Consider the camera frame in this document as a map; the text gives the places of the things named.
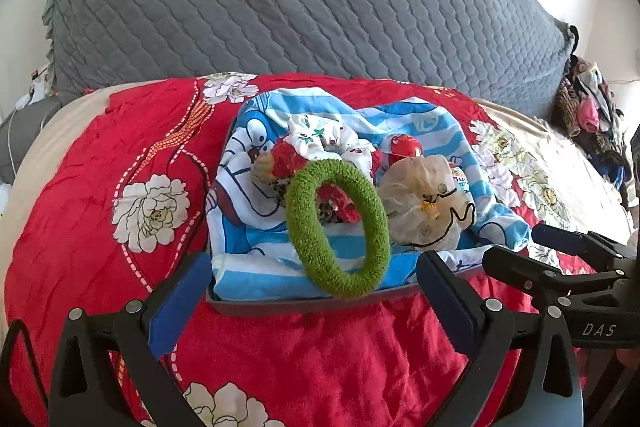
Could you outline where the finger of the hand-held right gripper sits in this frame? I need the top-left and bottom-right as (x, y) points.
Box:
(482, 245), (626, 308)
(531, 223), (626, 266)

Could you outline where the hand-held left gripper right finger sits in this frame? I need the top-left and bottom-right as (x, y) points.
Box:
(418, 251), (583, 427)

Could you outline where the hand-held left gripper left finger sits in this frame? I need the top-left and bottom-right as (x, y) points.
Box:
(47, 251), (212, 427)

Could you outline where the green terry hair tie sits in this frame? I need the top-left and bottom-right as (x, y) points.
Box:
(285, 159), (392, 299)

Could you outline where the beige organza scrunchie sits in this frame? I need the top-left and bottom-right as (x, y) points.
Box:
(380, 154), (476, 253)

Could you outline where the chocolate egg with blue half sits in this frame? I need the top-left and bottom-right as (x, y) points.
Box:
(447, 162), (473, 194)

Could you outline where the grey cardboard box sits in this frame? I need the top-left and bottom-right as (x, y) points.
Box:
(206, 117), (488, 319)

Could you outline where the leopard print scrunchie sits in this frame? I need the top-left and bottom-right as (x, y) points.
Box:
(250, 157), (351, 227)

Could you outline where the chocolate egg with red half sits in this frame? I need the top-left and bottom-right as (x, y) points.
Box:
(382, 133), (426, 168)

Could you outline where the blue striped cartoon cloth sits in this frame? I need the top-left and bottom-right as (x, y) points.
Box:
(207, 87), (532, 303)

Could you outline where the pile of clothes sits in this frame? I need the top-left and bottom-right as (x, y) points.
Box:
(552, 54), (633, 202)

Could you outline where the red floral blanket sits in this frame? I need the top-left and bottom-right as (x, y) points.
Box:
(5, 74), (596, 427)

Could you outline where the grey side cushion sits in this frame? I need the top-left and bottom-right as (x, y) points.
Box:
(0, 97), (63, 185)

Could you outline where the black cable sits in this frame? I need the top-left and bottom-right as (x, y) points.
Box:
(0, 318), (38, 413)

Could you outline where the white charger with cable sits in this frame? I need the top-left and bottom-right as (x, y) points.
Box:
(7, 64), (56, 172)

